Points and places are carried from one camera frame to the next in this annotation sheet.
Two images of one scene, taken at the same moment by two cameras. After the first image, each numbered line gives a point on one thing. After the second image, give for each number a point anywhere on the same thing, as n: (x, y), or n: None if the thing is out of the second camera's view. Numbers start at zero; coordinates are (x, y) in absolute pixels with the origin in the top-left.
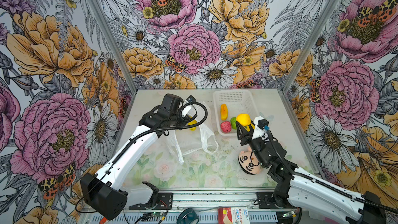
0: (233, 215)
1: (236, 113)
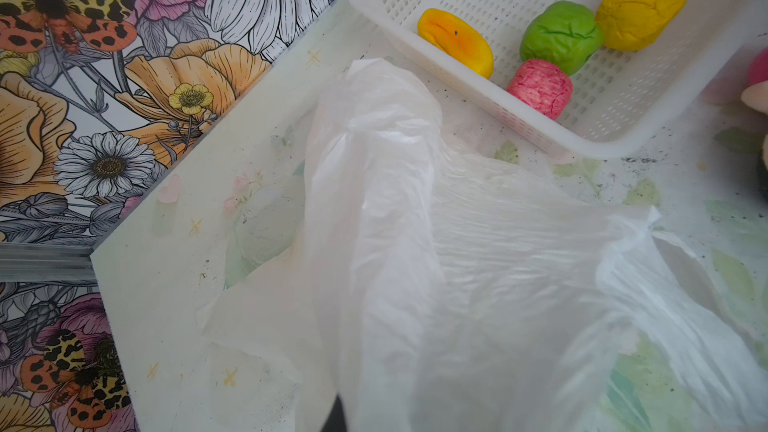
0: None
1: (620, 95)
